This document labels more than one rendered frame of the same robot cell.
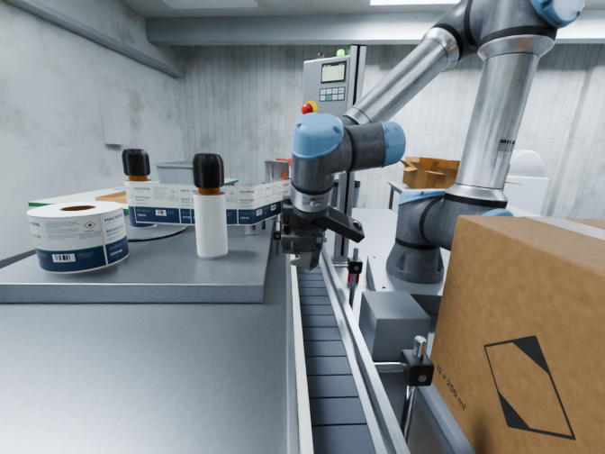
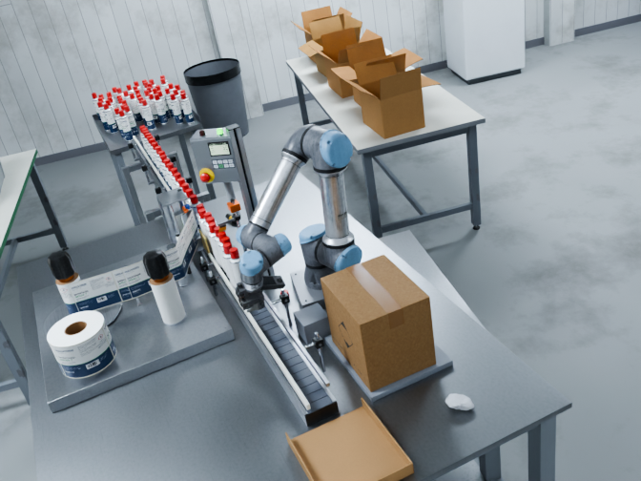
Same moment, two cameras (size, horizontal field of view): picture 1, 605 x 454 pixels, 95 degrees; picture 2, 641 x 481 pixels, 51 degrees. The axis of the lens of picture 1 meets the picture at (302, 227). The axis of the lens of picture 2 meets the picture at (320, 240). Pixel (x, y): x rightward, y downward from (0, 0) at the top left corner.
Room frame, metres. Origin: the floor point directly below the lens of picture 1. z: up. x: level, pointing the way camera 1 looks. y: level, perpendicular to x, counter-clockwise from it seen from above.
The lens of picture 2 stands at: (-1.43, 0.24, 2.35)
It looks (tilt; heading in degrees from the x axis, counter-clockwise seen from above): 30 degrees down; 345
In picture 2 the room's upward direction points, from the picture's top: 11 degrees counter-clockwise
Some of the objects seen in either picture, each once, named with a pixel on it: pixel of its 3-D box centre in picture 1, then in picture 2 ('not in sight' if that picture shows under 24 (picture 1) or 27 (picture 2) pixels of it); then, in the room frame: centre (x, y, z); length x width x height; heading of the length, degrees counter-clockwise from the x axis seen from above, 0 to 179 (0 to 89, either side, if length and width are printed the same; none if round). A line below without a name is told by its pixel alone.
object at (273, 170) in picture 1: (278, 189); (180, 222); (1.31, 0.12, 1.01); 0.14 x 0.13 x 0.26; 4
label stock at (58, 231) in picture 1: (83, 233); (82, 344); (0.73, 0.60, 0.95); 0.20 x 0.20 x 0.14
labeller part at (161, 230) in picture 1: (144, 227); (83, 315); (1.02, 0.61, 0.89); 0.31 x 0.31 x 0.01
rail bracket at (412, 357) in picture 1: (393, 396); (314, 354); (0.27, -0.12, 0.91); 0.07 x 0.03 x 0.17; 94
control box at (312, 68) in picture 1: (330, 94); (219, 156); (1.01, -0.08, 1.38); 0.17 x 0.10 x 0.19; 59
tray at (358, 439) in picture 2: not in sight; (346, 451); (-0.10, -0.07, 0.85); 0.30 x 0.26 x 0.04; 4
